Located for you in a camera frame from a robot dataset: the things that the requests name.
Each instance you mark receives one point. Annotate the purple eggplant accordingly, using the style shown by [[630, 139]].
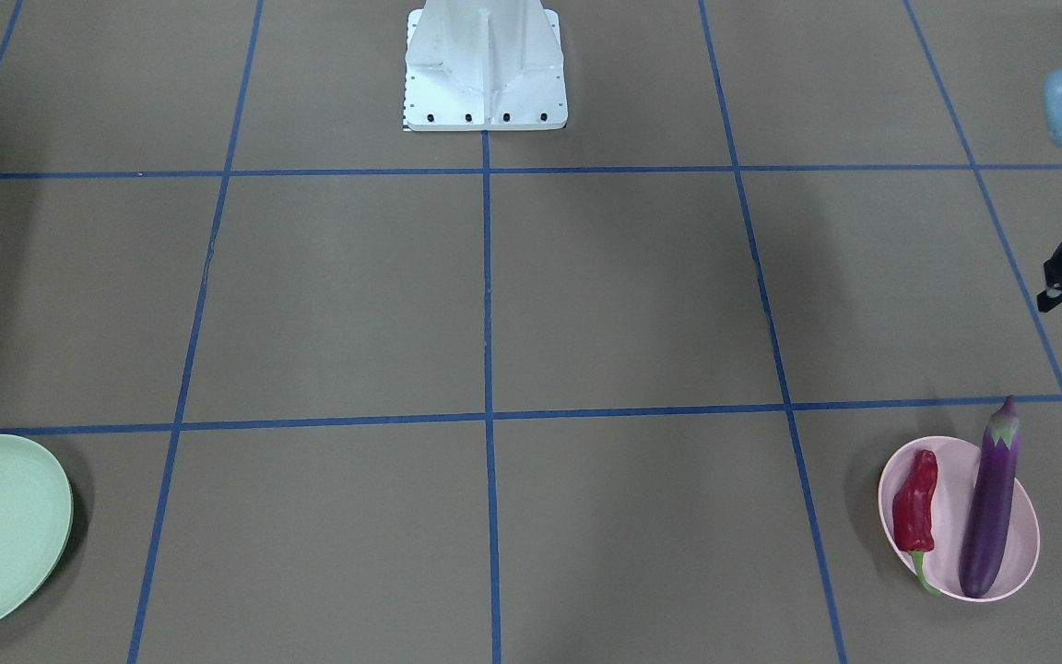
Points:
[[986, 533]]

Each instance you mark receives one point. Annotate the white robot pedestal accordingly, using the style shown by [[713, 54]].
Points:
[[475, 66]]

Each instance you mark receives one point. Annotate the green plate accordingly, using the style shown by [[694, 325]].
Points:
[[36, 514]]

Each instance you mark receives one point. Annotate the pink plate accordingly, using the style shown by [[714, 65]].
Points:
[[957, 468]]

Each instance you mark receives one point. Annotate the red chili pepper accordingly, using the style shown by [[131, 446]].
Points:
[[912, 514]]

